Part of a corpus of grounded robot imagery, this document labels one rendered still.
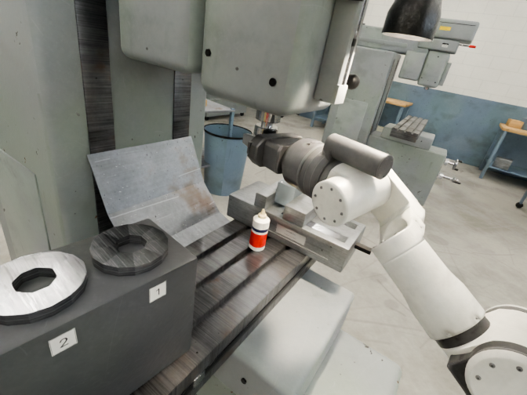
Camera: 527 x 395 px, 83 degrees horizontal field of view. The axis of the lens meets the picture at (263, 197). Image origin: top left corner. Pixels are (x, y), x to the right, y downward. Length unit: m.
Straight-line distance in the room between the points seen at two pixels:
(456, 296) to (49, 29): 0.77
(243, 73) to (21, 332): 0.41
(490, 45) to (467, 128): 1.41
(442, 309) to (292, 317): 0.38
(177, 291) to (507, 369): 0.36
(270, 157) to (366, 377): 0.57
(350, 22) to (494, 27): 6.58
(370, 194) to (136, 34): 0.49
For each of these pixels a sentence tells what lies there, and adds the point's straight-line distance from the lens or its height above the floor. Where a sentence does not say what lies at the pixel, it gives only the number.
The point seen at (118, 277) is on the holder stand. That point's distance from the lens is 0.38.
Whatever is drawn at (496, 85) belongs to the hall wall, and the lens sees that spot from 7.00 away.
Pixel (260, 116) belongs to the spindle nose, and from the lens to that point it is 0.57.
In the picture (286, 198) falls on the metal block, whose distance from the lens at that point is 0.78.
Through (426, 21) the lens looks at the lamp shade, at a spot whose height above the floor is 1.47.
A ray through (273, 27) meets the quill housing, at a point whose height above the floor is 1.43.
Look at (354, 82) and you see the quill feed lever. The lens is 0.63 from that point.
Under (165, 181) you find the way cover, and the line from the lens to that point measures 0.89.
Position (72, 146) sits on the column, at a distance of 0.78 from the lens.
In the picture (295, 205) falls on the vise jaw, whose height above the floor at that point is 1.07.
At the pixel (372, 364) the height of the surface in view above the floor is 0.76.
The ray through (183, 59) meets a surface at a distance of 0.56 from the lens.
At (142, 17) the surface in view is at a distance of 0.63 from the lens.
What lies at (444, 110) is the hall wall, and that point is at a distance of 7.01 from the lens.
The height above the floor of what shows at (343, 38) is 1.43.
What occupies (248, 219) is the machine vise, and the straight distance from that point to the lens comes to 0.81.
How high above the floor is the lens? 1.40
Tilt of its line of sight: 27 degrees down
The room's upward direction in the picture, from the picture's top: 10 degrees clockwise
